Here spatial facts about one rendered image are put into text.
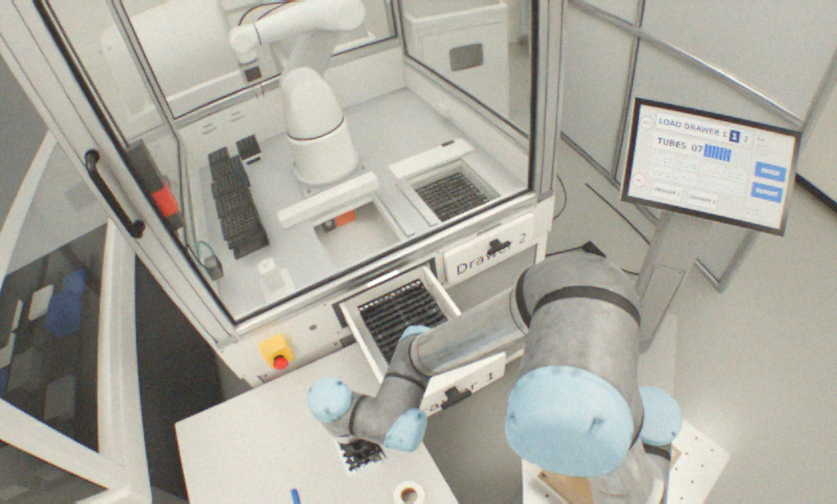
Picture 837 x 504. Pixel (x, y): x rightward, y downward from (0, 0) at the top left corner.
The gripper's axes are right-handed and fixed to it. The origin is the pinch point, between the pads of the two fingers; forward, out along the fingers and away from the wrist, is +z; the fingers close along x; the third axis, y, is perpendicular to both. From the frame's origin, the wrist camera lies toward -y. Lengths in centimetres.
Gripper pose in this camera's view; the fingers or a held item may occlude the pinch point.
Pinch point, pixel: (367, 448)
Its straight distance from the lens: 106.2
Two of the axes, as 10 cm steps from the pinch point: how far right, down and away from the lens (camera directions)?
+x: 9.0, -3.8, 2.1
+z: 1.2, 6.7, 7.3
